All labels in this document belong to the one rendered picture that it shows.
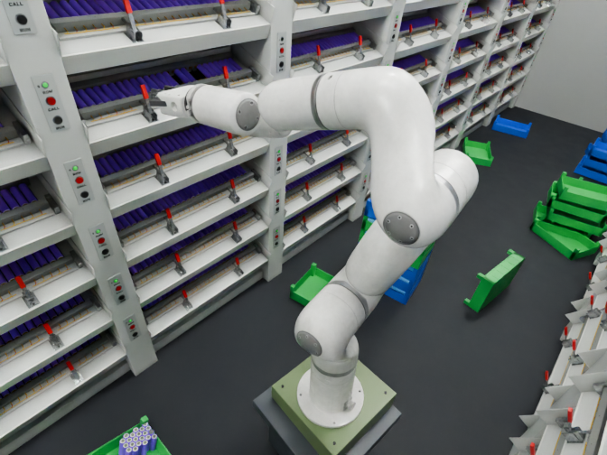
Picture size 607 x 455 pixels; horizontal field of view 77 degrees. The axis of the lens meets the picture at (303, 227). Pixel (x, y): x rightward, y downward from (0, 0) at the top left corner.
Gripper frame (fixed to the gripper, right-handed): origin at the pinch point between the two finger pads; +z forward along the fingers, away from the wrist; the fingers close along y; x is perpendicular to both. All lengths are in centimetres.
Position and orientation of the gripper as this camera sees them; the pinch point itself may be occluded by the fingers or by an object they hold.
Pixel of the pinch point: (163, 94)
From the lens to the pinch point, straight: 104.2
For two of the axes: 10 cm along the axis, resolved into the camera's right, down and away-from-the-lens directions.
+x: -0.5, -8.4, -5.4
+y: 6.7, -4.3, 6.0
